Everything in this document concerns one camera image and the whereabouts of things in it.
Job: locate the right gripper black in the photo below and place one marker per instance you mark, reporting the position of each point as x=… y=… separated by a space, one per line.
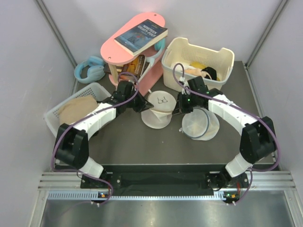
x=180 y=108

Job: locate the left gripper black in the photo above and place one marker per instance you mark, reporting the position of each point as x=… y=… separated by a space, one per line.
x=143 y=104

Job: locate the beige trim mesh laundry bag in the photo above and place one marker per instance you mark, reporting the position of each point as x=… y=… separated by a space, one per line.
x=159 y=116

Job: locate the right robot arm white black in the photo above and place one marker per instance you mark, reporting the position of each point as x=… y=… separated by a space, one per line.
x=258 y=138

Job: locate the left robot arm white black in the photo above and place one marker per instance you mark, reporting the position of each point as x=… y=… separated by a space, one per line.
x=72 y=141

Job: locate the grey trim mesh laundry bag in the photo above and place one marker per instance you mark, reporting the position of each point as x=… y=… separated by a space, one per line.
x=200 y=124

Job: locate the cream plastic laundry basket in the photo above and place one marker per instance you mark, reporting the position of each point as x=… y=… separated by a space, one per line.
x=214 y=66

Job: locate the brown orange book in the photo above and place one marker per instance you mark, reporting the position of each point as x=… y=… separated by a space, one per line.
x=137 y=67

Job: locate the blue headphones on floor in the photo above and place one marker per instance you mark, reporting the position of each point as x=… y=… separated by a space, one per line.
x=95 y=70

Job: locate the clothes pile in cream basket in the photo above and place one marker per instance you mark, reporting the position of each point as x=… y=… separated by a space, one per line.
x=198 y=69

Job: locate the beige folded cloth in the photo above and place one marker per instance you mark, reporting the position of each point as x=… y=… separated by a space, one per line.
x=76 y=109

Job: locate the dark blue paperback book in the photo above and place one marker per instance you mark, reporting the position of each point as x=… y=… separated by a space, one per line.
x=141 y=37

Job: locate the white plastic perforated basket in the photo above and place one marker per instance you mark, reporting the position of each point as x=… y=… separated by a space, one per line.
x=95 y=89

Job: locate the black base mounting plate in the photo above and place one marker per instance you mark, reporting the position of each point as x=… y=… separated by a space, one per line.
x=203 y=176

